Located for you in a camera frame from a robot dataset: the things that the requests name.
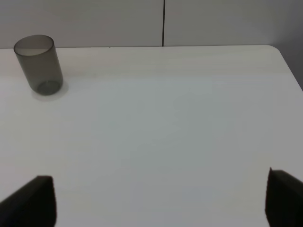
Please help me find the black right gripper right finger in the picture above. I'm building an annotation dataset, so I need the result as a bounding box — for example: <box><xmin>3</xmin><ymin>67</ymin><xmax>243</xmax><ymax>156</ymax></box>
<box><xmin>265</xmin><ymin>169</ymin><xmax>303</xmax><ymax>227</ymax></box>

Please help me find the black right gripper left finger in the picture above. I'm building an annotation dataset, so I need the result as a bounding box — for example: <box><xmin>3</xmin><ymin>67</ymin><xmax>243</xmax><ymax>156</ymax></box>
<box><xmin>0</xmin><ymin>176</ymin><xmax>57</xmax><ymax>227</ymax></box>

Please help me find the grey translucent cup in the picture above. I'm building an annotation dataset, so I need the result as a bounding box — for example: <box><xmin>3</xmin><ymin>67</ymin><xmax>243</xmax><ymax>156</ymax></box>
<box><xmin>13</xmin><ymin>35</ymin><xmax>63</xmax><ymax>96</ymax></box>

